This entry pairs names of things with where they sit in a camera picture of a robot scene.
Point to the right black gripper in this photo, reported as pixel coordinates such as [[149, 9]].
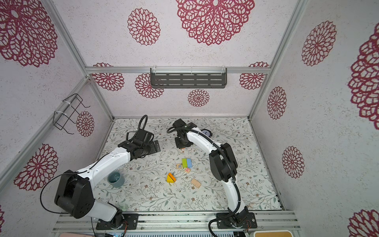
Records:
[[179, 145]]

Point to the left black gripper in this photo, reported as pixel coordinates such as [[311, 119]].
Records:
[[153, 149]]

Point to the green wood block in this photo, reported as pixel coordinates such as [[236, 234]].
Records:
[[184, 163]]

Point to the red-orange wood block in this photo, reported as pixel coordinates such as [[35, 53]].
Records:
[[172, 177]]

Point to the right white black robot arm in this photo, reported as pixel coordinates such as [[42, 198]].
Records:
[[223, 166]]

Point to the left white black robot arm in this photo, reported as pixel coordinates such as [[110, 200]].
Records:
[[75, 189]]

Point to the blue wood block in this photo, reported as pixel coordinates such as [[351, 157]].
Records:
[[189, 163]]

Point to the yellow orange triangle block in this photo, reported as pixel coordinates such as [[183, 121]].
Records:
[[169, 180]]

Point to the natural wood rectangular block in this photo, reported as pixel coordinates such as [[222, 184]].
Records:
[[196, 183]]

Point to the black round pressure gauge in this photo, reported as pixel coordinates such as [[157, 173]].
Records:
[[207, 132]]

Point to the teal ceramic cup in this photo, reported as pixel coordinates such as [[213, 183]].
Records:
[[116, 179]]

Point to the orange white box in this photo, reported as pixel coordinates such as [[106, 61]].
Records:
[[273, 233]]

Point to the grey slotted wall shelf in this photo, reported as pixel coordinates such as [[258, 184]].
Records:
[[188, 79]]

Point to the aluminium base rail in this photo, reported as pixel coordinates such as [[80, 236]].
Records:
[[182, 221]]

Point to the black wire wall basket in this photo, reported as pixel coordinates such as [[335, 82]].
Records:
[[61, 118]]

